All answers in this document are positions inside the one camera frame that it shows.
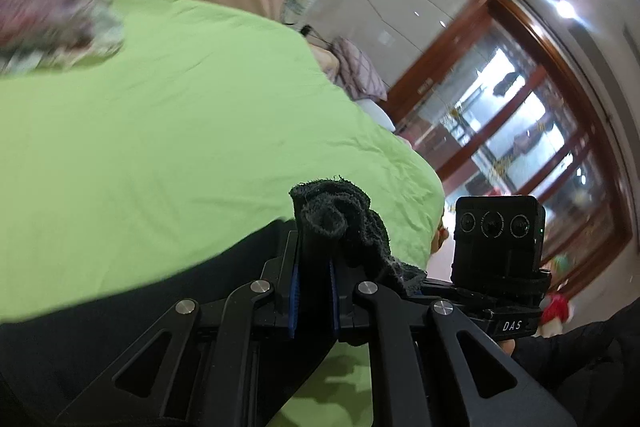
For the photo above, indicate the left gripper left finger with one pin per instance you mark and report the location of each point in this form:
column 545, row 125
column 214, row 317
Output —
column 253, row 370

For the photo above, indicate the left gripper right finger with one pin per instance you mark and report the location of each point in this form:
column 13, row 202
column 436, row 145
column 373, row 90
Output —
column 383, row 316

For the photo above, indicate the black pants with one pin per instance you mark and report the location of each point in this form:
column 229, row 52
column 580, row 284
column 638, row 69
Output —
column 47, row 361

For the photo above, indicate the right forearm dark sleeve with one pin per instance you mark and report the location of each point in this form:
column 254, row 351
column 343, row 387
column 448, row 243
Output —
column 592, row 371

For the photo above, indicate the right hand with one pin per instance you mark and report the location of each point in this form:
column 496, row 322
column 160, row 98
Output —
column 440, row 246

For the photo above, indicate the wooden glass door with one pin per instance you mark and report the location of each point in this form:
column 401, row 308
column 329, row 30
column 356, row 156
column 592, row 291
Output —
column 495, row 109

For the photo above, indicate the pink plaid pillow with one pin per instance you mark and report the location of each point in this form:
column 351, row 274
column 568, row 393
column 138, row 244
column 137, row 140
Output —
column 356, row 74

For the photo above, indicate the green bed sheet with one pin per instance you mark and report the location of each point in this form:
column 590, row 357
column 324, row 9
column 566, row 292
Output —
column 124, row 172

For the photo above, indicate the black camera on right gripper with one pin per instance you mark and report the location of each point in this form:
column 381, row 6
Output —
column 497, row 240

